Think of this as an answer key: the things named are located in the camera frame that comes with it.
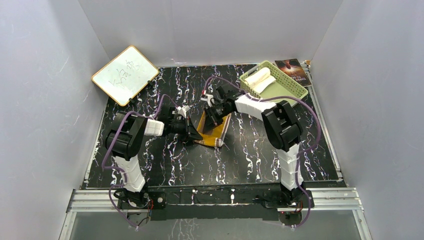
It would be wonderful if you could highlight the orange towel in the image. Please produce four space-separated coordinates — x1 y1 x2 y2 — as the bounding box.
194 112 232 148

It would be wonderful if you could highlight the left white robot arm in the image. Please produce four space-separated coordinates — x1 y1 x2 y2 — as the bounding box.
104 106 203 208

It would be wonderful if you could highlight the wood framed whiteboard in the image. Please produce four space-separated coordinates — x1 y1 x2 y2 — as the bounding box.
91 45 159 107

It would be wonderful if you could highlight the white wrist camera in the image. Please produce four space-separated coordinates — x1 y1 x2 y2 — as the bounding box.
176 105 191 118
200 93 215 107

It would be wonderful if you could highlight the aluminium frame rail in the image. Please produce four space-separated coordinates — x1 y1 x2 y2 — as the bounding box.
67 186 364 214

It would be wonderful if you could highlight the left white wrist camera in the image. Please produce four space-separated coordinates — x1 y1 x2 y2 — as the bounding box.
176 105 191 118

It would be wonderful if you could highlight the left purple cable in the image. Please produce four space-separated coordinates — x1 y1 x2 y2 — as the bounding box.
100 93 180 229

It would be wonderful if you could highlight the purple cable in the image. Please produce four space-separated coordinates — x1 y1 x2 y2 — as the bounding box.
100 93 180 229
202 75 322 229

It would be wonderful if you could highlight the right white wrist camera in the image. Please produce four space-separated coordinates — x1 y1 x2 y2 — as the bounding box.
200 93 215 107

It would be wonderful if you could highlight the dark book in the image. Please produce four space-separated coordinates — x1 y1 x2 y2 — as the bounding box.
274 58 312 87

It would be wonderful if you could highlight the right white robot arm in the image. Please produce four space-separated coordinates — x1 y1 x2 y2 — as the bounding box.
198 86 303 207

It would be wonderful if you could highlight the green plastic basket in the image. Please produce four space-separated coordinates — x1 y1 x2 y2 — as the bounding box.
239 60 309 100

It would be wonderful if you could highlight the white towel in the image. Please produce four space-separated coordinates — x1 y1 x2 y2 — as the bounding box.
244 67 276 94

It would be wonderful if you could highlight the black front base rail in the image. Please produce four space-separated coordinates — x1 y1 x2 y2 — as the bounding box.
147 183 289 221

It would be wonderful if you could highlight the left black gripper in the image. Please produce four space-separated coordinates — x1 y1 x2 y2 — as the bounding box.
168 116 202 141

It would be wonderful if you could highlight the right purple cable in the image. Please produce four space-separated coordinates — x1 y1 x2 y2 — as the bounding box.
202 75 322 229

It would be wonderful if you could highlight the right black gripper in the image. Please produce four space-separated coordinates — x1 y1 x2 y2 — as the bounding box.
202 102 233 134

